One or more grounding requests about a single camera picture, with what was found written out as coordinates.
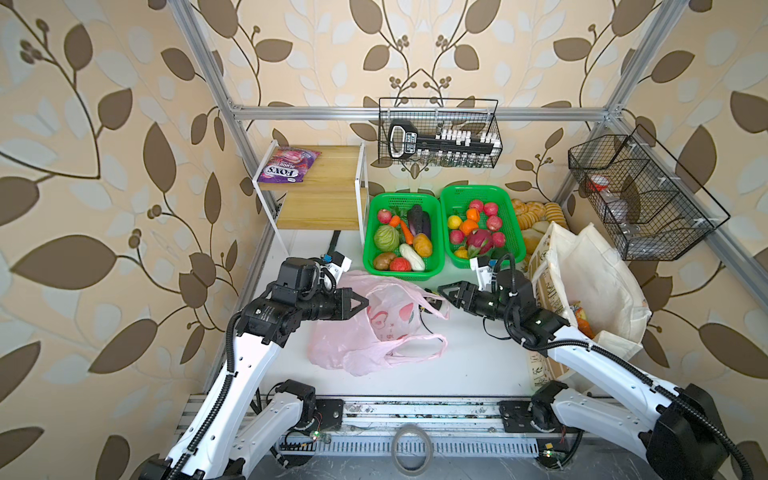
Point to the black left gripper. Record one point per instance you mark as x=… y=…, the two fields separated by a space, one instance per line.
x=343 y=308

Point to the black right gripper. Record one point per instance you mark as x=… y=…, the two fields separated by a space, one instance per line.
x=461 y=292

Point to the yellow pear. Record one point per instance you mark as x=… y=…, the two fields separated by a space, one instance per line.
x=461 y=254

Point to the pink plastic bag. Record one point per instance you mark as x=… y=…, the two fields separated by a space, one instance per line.
x=388 y=334

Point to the pink dragon fruit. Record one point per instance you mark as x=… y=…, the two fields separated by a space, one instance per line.
x=479 y=243

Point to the orange fruit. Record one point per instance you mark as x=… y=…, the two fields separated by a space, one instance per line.
x=473 y=215
x=468 y=226

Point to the cream canvas tote bag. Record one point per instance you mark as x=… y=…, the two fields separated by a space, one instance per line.
x=566 y=268

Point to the purple Fox's candy bag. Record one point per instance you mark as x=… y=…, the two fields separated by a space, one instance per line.
x=288 y=165

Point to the orange Fox's candy bag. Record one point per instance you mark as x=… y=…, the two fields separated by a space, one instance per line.
x=582 y=320

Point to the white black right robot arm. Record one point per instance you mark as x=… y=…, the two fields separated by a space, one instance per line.
x=678 y=431

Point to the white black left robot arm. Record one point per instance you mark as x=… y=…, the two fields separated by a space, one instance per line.
x=218 y=444

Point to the brown potato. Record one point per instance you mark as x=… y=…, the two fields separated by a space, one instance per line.
x=383 y=260

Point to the white radish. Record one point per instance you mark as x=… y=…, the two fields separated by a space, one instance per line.
x=408 y=253

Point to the small red apple left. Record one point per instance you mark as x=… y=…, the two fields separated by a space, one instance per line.
x=457 y=237

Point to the dark green scraper tool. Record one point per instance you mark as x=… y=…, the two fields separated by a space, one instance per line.
x=333 y=242

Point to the yellow potato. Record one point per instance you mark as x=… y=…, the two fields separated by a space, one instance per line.
x=422 y=245

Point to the red tomato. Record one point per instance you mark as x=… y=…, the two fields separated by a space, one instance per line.
x=400 y=264

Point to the red apple lower right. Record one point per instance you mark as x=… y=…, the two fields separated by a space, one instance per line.
x=498 y=239

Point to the green cabbage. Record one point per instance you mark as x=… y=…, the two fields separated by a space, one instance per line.
x=386 y=238

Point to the yellow lemon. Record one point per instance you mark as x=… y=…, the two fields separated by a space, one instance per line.
x=455 y=222

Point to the red apple middle right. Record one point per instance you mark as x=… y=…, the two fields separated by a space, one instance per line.
x=494 y=223

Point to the left green plastic basket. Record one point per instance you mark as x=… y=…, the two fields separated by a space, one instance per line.
x=399 y=204

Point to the green plastic basket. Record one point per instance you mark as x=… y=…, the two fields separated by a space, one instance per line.
x=455 y=200
x=399 y=204

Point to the dark purple eggplant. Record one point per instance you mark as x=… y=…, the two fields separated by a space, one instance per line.
x=419 y=221

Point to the orange carrot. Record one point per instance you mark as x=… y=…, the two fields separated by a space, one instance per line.
x=398 y=222

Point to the red apple back right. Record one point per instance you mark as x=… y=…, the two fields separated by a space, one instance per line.
x=491 y=209

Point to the right green plastic basket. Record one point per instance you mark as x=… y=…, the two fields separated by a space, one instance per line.
x=455 y=200

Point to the white wooden two-tier shelf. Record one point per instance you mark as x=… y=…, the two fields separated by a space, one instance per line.
x=333 y=196

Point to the tray of bread rolls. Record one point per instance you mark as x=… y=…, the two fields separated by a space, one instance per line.
x=534 y=218

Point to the roll of clear tape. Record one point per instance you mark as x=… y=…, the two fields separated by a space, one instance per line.
x=412 y=450

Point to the red capped plastic bottle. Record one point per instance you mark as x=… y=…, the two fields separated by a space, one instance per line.
x=600 y=185

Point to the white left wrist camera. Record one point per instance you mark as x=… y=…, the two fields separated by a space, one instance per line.
x=336 y=264

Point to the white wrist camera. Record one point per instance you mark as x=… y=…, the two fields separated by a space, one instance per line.
x=336 y=264
x=483 y=267

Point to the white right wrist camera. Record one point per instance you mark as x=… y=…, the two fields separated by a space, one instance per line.
x=483 y=267

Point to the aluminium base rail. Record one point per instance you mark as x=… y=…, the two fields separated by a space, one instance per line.
x=365 y=426

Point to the black wire basket back wall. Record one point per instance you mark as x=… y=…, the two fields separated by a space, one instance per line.
x=426 y=113

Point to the black wire basket wall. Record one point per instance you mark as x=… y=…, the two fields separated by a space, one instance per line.
x=661 y=208
x=426 y=113

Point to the black wire basket right wall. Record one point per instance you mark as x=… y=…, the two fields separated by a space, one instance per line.
x=661 y=208

